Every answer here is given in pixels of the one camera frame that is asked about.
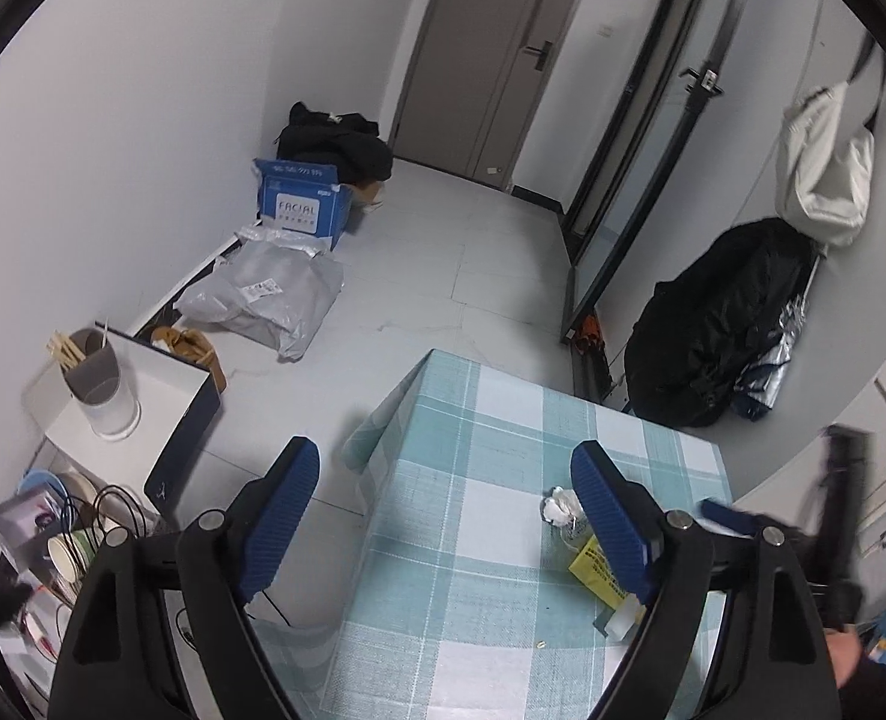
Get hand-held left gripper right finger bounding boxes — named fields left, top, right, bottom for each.
left=569, top=440, right=843, bottom=720

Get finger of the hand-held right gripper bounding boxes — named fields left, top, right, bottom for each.
left=700, top=497, right=764, bottom=536

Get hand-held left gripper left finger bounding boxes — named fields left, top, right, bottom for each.
left=47, top=434, right=322, bottom=720

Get clear plastic wrapper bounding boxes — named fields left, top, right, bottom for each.
left=554, top=516, right=595, bottom=554

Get yellow printed packet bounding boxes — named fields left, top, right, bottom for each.
left=568, top=535, right=630, bottom=606

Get white tissue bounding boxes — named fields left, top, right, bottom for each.
left=540, top=486, right=584, bottom=528

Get white foam strip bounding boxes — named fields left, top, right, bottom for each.
left=597, top=597, right=648, bottom=643

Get person's right hand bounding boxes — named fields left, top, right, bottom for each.
left=824, top=628, right=866, bottom=692

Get silver foil bag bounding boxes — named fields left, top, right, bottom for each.
left=730, top=262, right=821, bottom=422

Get teal checked tablecloth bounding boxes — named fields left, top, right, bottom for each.
left=321, top=348, right=734, bottom=720

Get white flat box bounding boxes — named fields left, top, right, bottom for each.
left=21, top=325, right=223, bottom=520

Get black hanging jacket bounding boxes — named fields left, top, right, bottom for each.
left=623, top=217, right=821, bottom=430

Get brown bag on floor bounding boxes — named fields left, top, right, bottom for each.
left=149, top=325, right=228, bottom=392

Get translucent white cup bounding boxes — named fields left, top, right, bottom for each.
left=85, top=371, right=143, bottom=439

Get grey plastic mailing bag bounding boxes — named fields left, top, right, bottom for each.
left=174, top=225, right=347, bottom=360

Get blue bowl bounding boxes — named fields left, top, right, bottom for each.
left=17, top=468, right=78, bottom=535

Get grey cup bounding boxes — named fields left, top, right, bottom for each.
left=63, top=328, right=124, bottom=404

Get wooden chopsticks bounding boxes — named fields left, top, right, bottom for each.
left=46, top=328, right=89, bottom=371

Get blue cardboard box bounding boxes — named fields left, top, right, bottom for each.
left=251, top=157, right=356, bottom=253

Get white hanging bag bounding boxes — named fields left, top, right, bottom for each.
left=778, top=81, right=877, bottom=250

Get black framed glass door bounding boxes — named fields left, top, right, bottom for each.
left=559, top=0, right=761, bottom=347

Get black bag on floor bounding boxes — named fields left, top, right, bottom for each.
left=273, top=100, right=394, bottom=186

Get grey-brown entrance door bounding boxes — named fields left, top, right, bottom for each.
left=396, top=0, right=603, bottom=193

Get black glass door handle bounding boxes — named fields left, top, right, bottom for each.
left=678, top=66, right=727, bottom=98

